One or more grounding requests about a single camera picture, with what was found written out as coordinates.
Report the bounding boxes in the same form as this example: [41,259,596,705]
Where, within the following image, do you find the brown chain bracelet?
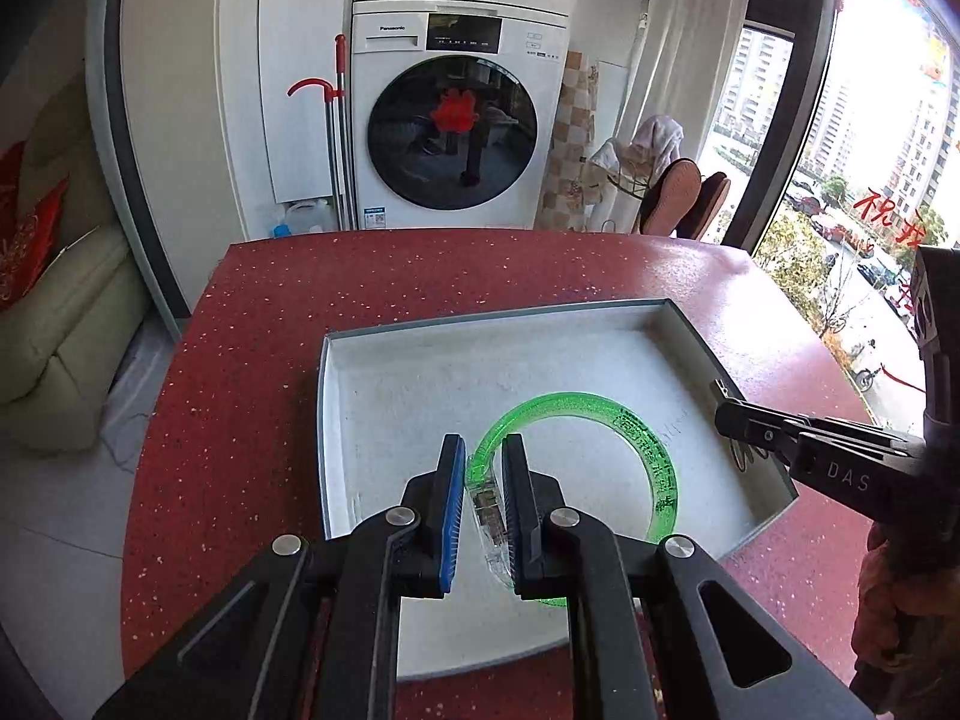
[707,379,775,473]

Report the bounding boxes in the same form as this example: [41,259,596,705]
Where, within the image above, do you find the green translucent bangle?
[466,392,679,590]

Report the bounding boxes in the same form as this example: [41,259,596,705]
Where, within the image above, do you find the grey jewelry tray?
[316,297,799,683]

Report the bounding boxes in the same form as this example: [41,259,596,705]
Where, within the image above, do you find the brown round chair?
[638,158,701,236]
[677,172,731,239]

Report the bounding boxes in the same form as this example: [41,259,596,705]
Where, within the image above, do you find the white cloth on chair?
[583,114,683,234]

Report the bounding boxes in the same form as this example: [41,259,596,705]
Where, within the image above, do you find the checkered tote bag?
[535,50,599,231]

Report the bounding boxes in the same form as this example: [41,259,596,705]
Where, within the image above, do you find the cream leather armchair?
[2,75,149,450]

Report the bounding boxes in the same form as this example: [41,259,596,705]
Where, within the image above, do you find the white curtain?
[617,0,748,160]

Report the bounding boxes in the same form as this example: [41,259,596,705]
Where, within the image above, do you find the white front-load washing machine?
[350,0,568,231]

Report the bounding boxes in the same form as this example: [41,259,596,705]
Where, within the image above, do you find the red embroidered cushion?
[0,177,68,310]

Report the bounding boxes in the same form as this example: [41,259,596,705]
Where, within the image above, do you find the red handled mop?
[286,32,358,231]

